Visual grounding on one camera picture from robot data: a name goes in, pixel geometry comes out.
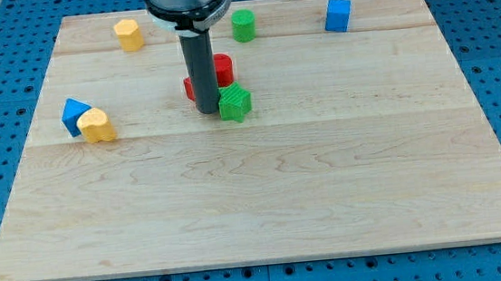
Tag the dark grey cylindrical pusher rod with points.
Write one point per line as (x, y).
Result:
(198, 54)

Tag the red cylinder block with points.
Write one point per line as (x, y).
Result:
(224, 71)

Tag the yellow heart block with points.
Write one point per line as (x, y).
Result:
(95, 126)

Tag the red block behind rod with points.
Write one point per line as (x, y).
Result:
(189, 89)

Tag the green cylinder block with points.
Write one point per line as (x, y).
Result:
(243, 23)

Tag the green star block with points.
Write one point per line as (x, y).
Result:
(234, 102)

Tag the yellow hexagon block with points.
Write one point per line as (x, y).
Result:
(129, 35)

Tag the blue triangle block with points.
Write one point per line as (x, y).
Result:
(72, 111)

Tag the blue cube block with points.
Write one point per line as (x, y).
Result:
(337, 15)

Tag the wooden board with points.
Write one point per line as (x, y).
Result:
(362, 143)

